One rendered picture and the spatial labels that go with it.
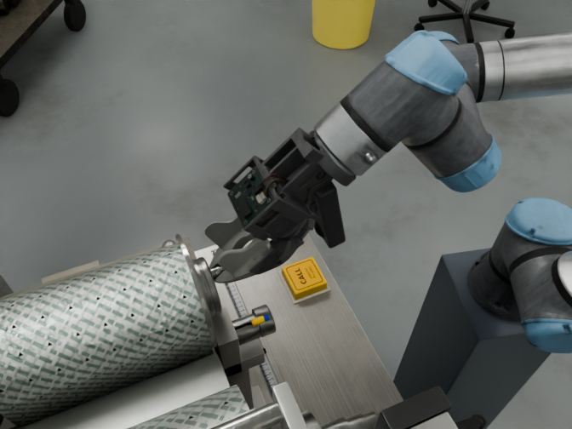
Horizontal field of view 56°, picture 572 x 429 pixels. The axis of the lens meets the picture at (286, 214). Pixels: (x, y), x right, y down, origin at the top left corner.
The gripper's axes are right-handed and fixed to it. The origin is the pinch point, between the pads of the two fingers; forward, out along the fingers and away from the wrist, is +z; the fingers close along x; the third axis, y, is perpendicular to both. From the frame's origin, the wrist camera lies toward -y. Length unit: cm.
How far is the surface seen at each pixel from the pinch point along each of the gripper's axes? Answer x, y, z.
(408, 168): -106, -172, -7
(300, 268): -17.6, -38.6, 7.8
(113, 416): 11.0, 8.1, 15.2
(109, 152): -172, -89, 91
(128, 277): -0.5, 10.3, 5.6
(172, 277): 1.4, 7.3, 2.2
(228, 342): 6.1, -3.6, 5.9
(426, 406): 28.2, 8.3, -16.5
